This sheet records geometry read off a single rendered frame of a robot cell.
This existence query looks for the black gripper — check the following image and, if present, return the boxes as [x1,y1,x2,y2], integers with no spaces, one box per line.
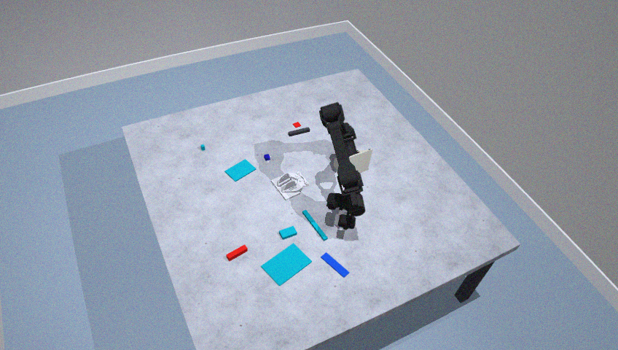
[338,196,356,230]

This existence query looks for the cyan flat rectangular plate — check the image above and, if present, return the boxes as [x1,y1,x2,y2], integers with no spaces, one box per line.
[225,159,256,182]
[261,244,312,286]

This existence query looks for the blue flat bar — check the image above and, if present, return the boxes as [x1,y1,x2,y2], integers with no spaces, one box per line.
[321,252,350,278]

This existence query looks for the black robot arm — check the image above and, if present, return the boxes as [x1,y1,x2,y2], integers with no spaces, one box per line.
[319,102,366,217]

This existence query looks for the red rectangular block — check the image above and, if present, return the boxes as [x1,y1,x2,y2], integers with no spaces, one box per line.
[226,244,248,261]

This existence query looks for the small teal block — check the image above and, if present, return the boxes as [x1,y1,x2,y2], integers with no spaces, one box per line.
[279,226,297,240]

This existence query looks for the dark grey flat bar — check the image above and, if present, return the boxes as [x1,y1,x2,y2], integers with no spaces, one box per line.
[288,127,310,136]

